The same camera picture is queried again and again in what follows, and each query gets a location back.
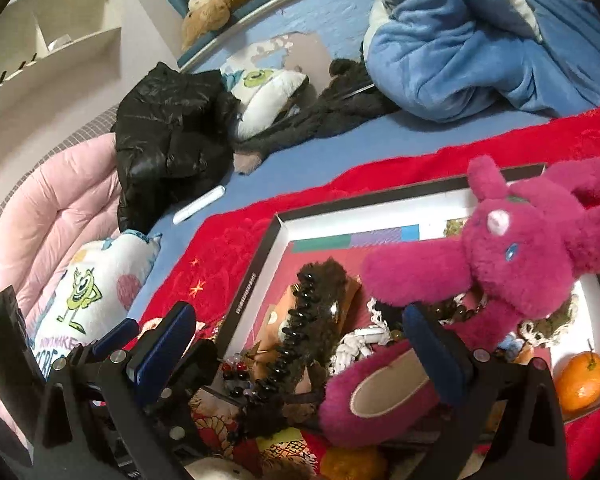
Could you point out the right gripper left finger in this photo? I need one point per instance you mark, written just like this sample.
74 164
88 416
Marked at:
157 352

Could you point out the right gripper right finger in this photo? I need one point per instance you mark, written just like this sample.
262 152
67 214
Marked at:
440 351

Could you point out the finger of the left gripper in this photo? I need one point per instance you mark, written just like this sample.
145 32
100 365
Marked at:
115 339

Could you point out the tangerine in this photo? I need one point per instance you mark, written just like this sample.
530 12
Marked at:
364 463
578 384

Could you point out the magenta plush bear toy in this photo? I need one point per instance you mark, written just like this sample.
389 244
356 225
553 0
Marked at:
524 246

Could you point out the dark fuzzy hair claw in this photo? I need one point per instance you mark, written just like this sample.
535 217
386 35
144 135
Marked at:
268 411

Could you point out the white monster scream pillow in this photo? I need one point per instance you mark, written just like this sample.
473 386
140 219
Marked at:
93 295

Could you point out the blue crochet scrunchie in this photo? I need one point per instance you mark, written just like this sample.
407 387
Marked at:
510 347

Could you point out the red teddy bear blanket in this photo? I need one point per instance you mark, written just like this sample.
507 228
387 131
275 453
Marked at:
203 261

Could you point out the brown crochet scrunchie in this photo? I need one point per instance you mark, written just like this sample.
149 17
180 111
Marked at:
546 332

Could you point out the pink quilted comforter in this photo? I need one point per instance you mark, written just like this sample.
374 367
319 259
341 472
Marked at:
68 201

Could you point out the black shallow box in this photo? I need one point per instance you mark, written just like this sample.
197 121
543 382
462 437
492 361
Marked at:
347 230

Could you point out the black puffer jacket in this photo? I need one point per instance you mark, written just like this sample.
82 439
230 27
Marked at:
172 142

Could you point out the small monster print pillow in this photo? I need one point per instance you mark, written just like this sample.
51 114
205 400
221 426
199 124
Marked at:
263 94

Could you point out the dark grey garment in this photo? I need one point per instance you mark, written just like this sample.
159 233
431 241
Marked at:
350 99

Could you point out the blue monster print duvet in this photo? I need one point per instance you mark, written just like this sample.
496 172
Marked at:
443 60

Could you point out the blue bed headboard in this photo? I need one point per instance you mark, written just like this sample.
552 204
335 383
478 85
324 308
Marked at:
303 35

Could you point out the white wall shelf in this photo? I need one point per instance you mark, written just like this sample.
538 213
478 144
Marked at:
42 39

